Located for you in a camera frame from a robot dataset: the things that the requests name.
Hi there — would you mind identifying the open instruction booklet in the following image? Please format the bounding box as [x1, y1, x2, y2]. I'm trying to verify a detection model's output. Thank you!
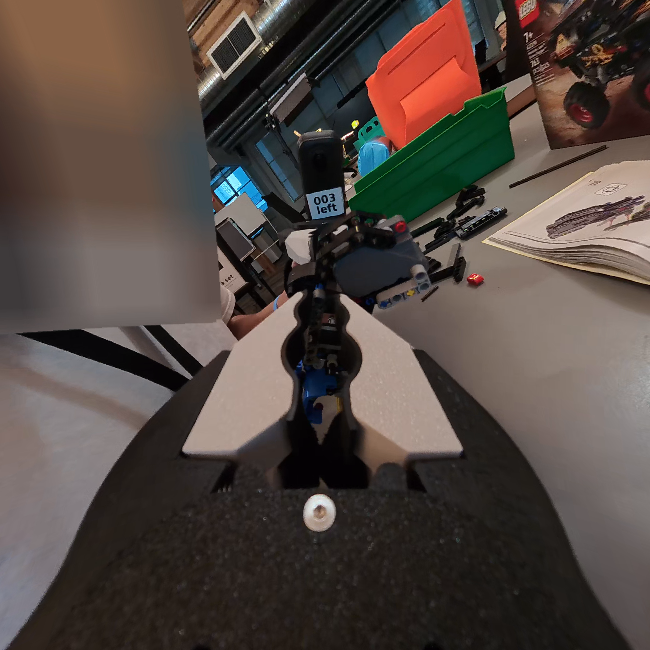
[482, 160, 650, 285]

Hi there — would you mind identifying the white board panel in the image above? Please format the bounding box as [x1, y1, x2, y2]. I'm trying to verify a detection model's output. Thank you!
[213, 192, 267, 234]

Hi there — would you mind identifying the orange plastic bin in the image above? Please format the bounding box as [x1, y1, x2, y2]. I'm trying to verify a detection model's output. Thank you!
[366, 0, 482, 150]

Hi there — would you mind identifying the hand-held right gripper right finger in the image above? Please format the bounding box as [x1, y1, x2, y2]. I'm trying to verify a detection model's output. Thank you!
[330, 294, 464, 488]

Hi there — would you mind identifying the white air vent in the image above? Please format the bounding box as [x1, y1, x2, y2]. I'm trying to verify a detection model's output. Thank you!
[205, 11, 262, 79]

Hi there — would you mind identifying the person's left forearm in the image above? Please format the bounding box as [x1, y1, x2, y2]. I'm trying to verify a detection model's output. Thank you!
[226, 311, 277, 340]

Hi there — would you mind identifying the grey light panel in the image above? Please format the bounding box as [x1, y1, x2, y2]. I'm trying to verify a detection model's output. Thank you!
[269, 73, 313, 128]

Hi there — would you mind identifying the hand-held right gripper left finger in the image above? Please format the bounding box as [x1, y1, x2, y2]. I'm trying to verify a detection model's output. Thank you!
[181, 291, 318, 488]

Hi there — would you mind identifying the grey black toy brick model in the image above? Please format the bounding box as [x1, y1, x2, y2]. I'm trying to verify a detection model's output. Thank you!
[299, 212, 433, 427]

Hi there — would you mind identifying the green plastic bin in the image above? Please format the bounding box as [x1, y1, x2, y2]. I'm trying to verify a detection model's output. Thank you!
[353, 86, 515, 224]

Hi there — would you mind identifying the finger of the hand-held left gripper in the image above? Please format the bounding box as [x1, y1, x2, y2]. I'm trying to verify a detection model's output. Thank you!
[284, 230, 320, 266]

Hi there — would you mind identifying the light blue bundle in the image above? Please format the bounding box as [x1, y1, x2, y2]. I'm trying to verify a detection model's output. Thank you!
[358, 138, 392, 176]

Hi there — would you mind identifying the dark monitor screen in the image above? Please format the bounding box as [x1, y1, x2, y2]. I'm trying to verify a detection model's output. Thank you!
[216, 219, 255, 262]

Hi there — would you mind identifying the black harness strap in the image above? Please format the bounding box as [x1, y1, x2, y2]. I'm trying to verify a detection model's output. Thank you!
[18, 330, 190, 393]
[142, 325, 205, 377]

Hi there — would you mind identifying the toy truck set box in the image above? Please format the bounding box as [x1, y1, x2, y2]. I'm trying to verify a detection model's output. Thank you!
[503, 0, 650, 150]

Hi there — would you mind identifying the long thin black axle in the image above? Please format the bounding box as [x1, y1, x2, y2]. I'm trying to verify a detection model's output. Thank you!
[509, 145, 608, 190]

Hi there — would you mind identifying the metal air duct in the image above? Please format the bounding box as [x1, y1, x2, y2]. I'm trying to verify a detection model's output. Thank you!
[195, 0, 326, 102]

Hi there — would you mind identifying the pile of black toy beams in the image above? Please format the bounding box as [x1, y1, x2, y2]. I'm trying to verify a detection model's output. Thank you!
[409, 185, 508, 285]

